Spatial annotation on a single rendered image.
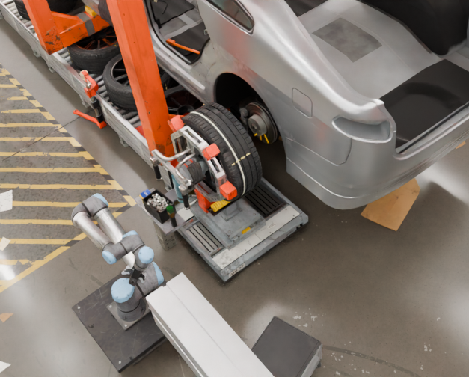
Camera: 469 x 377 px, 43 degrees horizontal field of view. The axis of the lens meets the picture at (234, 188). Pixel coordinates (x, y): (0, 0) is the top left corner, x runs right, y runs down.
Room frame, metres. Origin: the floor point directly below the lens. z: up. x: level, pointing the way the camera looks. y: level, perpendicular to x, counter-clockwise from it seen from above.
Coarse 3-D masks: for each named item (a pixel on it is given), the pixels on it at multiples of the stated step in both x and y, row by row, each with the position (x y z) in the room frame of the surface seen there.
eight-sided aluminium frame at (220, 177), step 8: (184, 128) 2.84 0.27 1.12; (176, 136) 2.89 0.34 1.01; (184, 136) 2.79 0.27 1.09; (192, 136) 2.79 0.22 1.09; (176, 144) 2.94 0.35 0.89; (200, 144) 2.67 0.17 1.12; (208, 144) 2.67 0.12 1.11; (176, 152) 2.94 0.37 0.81; (200, 152) 2.63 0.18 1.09; (216, 160) 2.60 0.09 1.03; (216, 176) 2.52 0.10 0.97; (224, 176) 2.54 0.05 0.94; (200, 184) 2.80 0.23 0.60; (216, 184) 2.53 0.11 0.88; (200, 192) 2.73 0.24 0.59; (208, 192) 2.73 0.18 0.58; (216, 200) 2.56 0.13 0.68
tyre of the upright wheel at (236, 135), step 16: (208, 112) 2.90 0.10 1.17; (224, 112) 2.87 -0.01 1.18; (192, 128) 2.86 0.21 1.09; (208, 128) 2.75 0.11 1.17; (224, 128) 2.74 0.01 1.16; (240, 128) 2.75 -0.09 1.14; (224, 144) 2.65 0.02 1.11; (240, 144) 2.66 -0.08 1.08; (224, 160) 2.57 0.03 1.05; (240, 160) 2.59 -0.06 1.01; (256, 160) 2.62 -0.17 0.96; (240, 176) 2.54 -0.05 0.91; (256, 176) 2.59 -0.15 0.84; (240, 192) 2.53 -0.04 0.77
